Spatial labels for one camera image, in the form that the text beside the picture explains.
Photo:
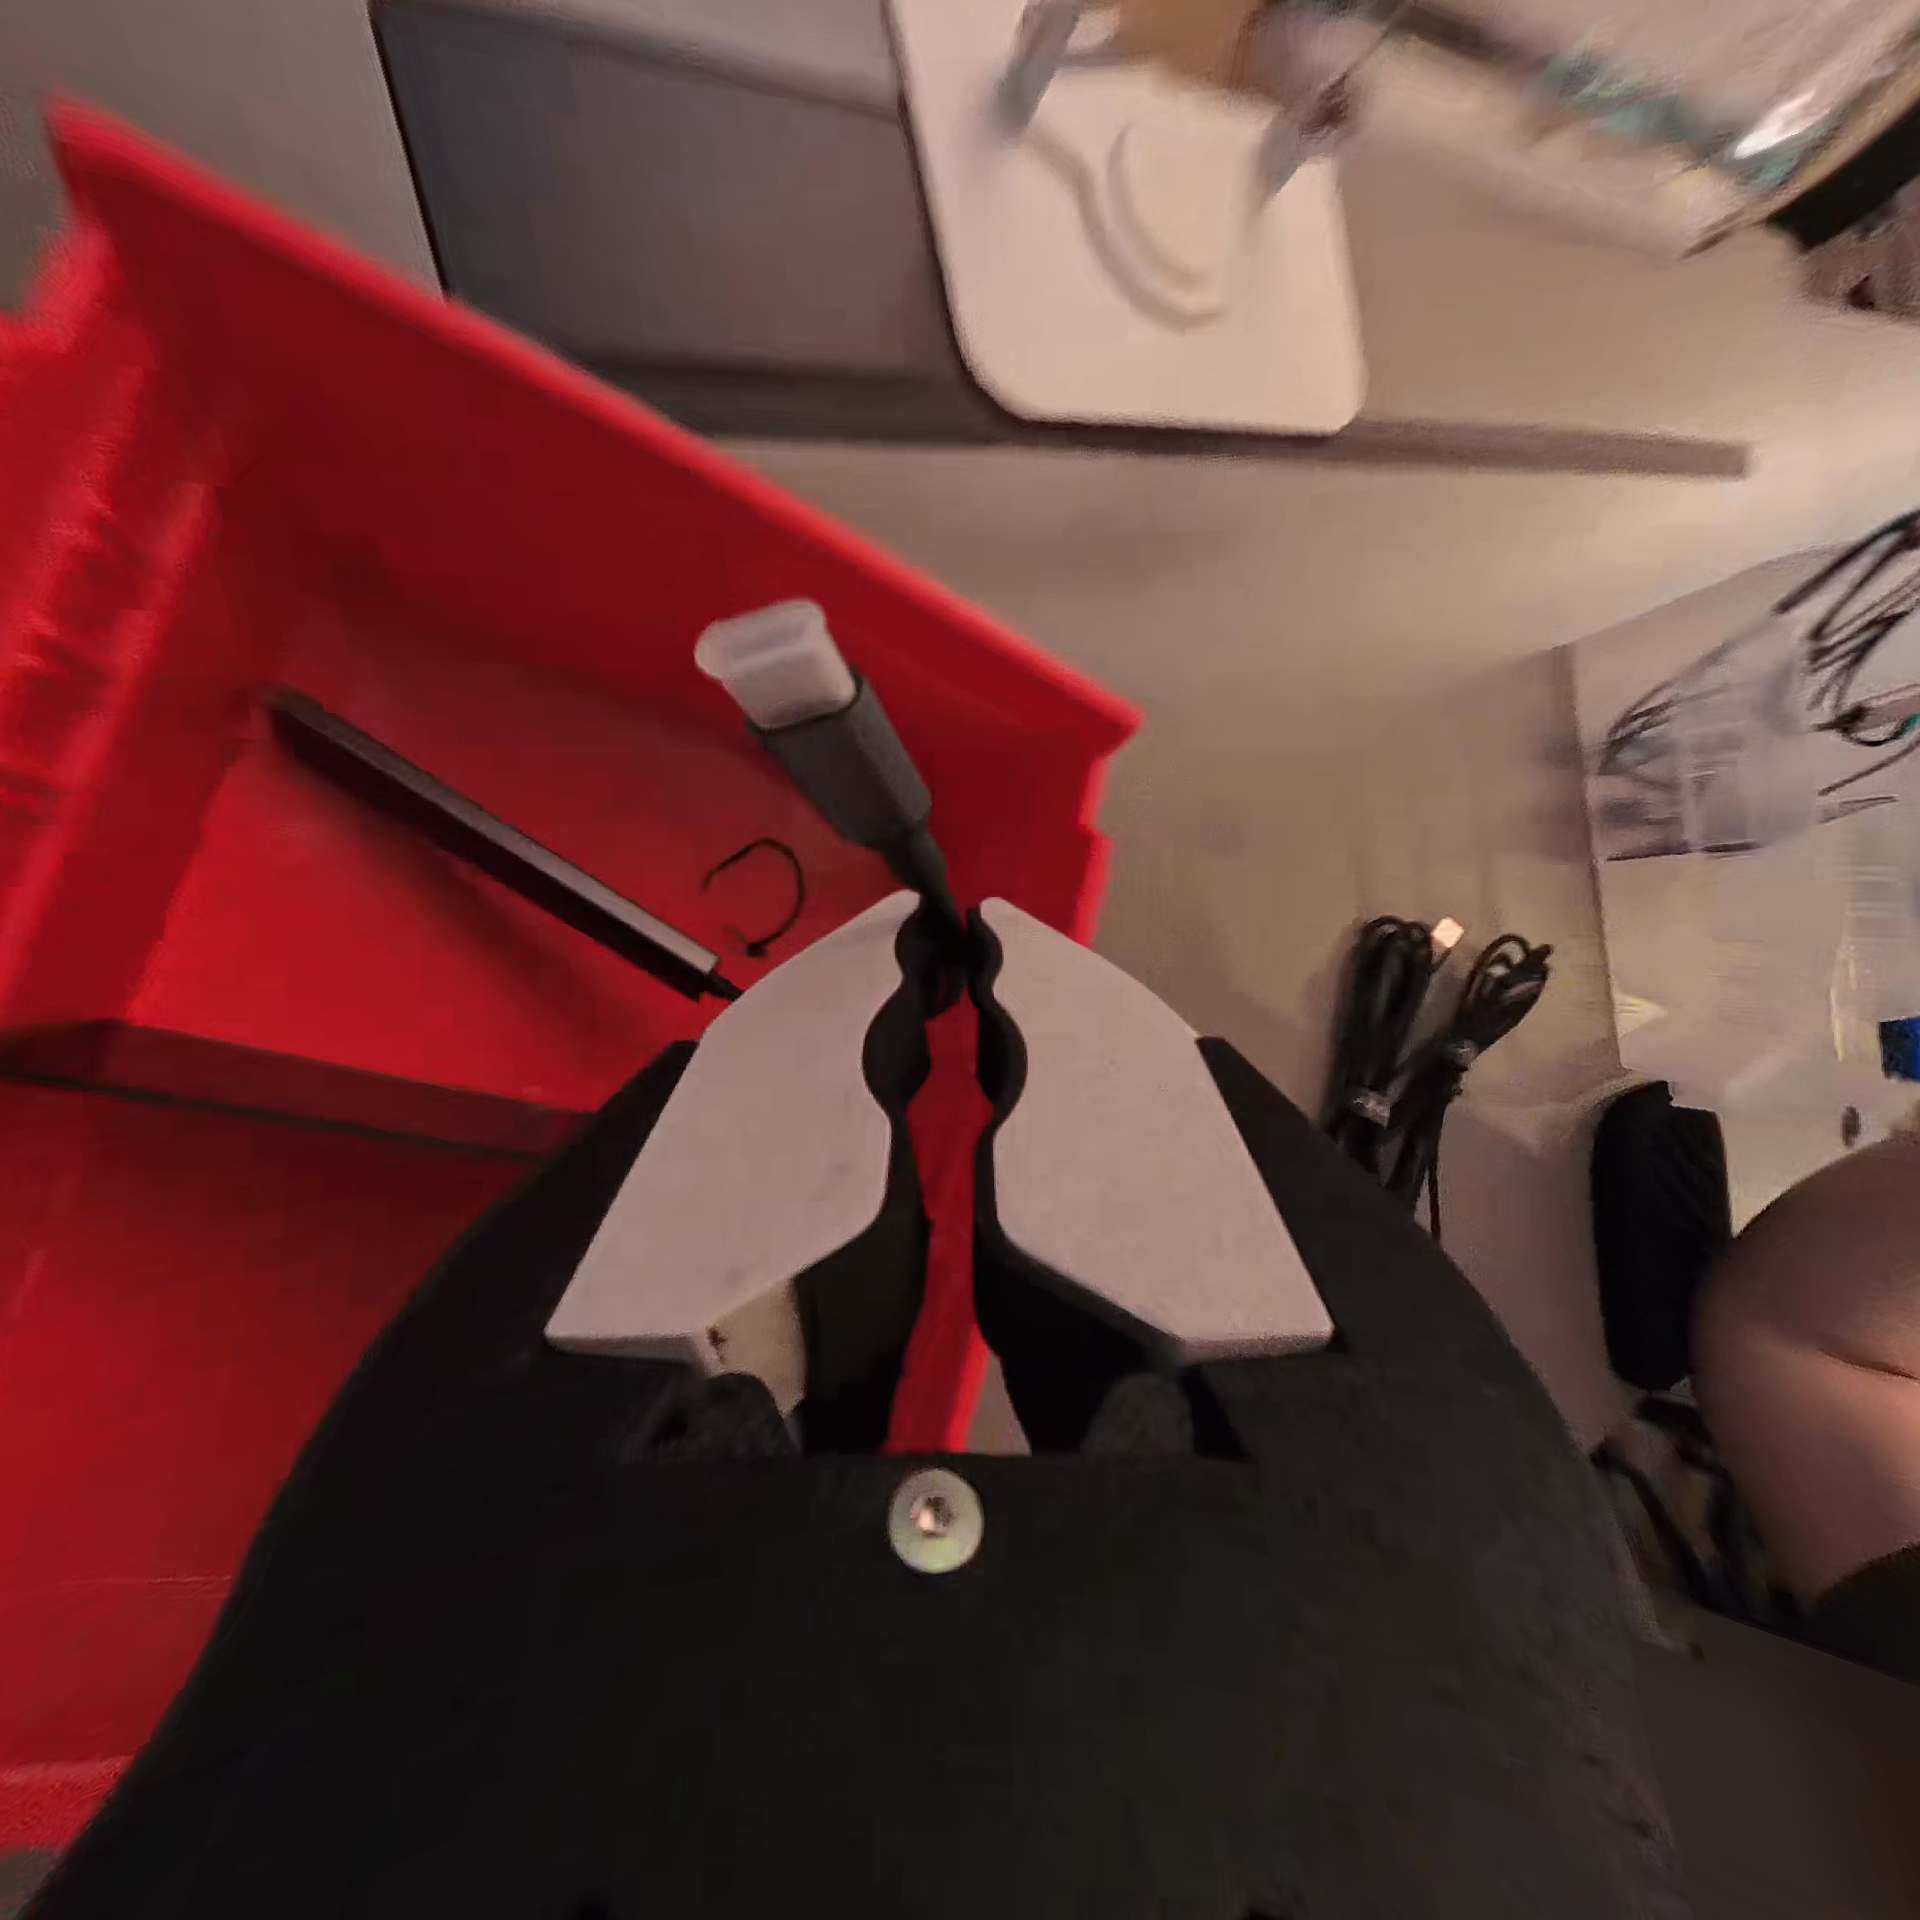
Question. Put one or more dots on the dark grey usb hub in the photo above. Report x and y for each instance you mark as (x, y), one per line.
(840, 764)

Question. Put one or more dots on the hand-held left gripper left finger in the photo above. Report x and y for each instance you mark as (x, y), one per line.
(750, 1154)

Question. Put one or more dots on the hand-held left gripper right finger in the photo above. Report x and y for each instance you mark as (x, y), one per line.
(1140, 1171)

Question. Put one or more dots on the clear plastic box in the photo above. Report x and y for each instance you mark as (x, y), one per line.
(1693, 750)

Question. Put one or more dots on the red plastic bin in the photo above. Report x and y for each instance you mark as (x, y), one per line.
(451, 523)

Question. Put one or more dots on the person's right forearm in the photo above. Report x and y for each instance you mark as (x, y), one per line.
(1816, 1348)

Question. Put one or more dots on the white flat pad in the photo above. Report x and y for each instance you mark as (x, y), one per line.
(1184, 360)

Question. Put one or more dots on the black office chair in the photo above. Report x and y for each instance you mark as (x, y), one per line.
(1657, 1230)

